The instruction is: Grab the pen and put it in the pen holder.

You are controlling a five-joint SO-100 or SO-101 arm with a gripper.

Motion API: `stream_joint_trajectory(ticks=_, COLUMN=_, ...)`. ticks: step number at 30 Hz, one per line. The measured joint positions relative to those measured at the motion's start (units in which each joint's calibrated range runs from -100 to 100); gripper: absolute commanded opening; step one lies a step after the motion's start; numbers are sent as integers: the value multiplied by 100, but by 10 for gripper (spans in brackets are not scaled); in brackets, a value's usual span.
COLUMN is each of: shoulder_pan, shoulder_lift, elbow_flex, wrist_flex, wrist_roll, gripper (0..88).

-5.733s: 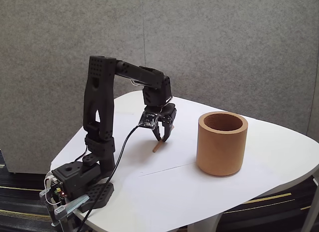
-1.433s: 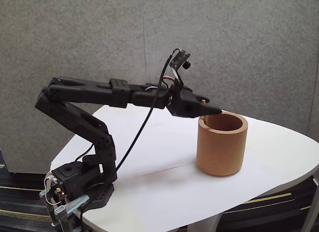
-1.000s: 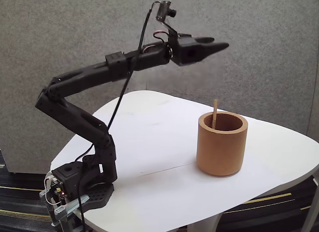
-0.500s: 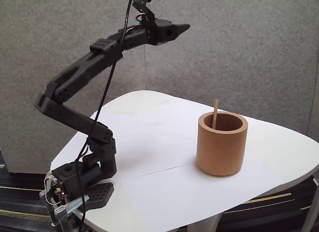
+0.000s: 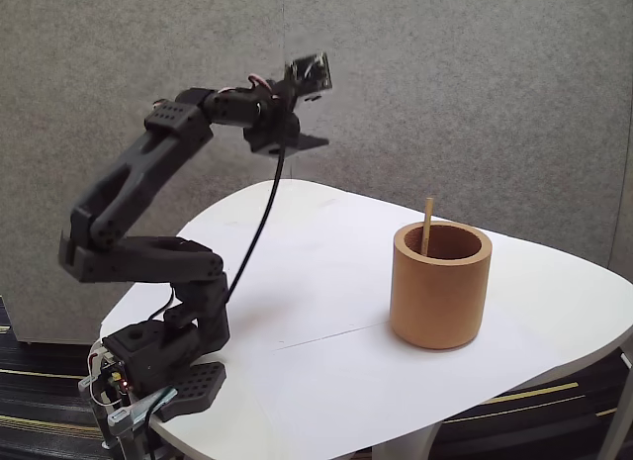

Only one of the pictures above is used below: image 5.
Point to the white curved table leg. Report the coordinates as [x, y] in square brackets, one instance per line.
[400, 442]

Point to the white straight table leg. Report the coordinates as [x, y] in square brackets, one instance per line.
[618, 410]

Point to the controller board with LEDs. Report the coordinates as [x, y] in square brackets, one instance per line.
[116, 378]

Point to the grey metal table clamp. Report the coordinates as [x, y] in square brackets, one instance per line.
[141, 405]

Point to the brown cylindrical pen holder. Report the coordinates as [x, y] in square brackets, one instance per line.
[437, 302]

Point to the thin wooden pen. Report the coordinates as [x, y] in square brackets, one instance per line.
[427, 217]

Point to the bare camera circuit board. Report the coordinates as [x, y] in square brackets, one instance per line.
[310, 73]

